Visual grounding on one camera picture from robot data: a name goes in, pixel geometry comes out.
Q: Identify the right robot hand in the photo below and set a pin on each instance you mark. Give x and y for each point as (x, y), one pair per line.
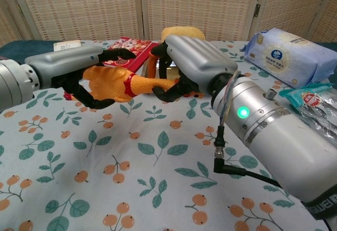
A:
(200, 57)

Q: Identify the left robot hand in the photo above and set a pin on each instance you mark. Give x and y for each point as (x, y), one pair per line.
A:
(65, 62)

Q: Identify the yellow rubber chicken toy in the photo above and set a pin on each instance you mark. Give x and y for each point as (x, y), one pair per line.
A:
(105, 82)

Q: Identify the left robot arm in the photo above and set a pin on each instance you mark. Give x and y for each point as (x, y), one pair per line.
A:
(13, 81)

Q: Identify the stainless steel rectangular tray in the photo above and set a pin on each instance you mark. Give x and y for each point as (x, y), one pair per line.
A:
(173, 63)

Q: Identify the leaf and fruit patterned tablecloth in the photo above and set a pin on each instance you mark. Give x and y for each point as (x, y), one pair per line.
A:
(105, 149)

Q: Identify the white tissue pack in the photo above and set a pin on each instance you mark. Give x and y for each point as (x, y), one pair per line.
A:
(65, 45)

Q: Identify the yellow potato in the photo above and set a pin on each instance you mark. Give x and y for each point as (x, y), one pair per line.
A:
(184, 31)

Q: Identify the dark teal table cover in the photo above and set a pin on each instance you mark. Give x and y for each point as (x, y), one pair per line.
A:
(13, 50)

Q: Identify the woven folding screen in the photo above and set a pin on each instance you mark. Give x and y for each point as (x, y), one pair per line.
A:
(87, 7)

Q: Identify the red spiral notebook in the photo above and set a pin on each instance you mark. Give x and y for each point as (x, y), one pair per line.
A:
(137, 57)

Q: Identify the brass screen hinge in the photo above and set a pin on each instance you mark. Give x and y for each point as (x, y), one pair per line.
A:
(257, 10)

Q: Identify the blue wet wipes pack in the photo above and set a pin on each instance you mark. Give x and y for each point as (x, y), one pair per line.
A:
(287, 57)

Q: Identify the teal dried fish snack package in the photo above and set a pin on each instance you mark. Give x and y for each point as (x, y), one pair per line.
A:
(313, 102)

